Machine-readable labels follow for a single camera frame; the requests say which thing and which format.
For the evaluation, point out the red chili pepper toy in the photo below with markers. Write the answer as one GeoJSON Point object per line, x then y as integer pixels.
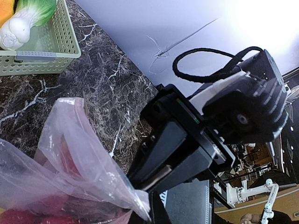
{"type": "Point", "coordinates": [78, 179]}

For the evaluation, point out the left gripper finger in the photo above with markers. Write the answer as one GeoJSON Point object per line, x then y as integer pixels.
{"type": "Point", "coordinates": [158, 214]}

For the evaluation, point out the clear zip top bag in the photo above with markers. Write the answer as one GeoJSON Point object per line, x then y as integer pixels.
{"type": "Point", "coordinates": [67, 120]}

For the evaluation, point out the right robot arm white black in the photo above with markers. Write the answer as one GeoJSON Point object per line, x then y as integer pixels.
{"type": "Point", "coordinates": [243, 102]}

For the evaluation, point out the bok choy toy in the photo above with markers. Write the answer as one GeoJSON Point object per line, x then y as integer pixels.
{"type": "Point", "coordinates": [15, 32]}

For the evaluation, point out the pale green plastic basket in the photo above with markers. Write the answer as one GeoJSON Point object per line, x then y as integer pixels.
{"type": "Point", "coordinates": [49, 50]}

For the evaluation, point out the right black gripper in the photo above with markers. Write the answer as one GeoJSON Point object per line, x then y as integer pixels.
{"type": "Point", "coordinates": [180, 148]}

